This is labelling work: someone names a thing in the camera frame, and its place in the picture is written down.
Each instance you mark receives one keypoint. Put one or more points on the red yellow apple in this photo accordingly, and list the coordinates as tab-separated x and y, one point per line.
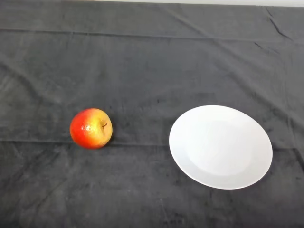
91	129

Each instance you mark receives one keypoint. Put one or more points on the white round plate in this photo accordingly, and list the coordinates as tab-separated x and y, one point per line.
221	152

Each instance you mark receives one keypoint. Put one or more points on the black cloth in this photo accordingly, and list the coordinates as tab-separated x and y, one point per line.
142	71

